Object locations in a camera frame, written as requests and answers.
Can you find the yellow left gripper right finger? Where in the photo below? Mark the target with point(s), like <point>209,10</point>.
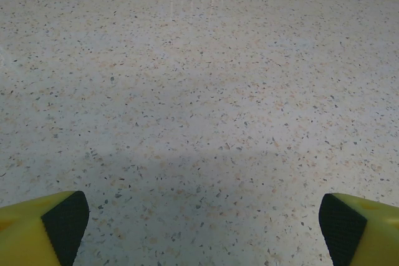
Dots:
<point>374,235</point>

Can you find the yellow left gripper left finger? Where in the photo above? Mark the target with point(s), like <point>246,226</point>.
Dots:
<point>25,238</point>

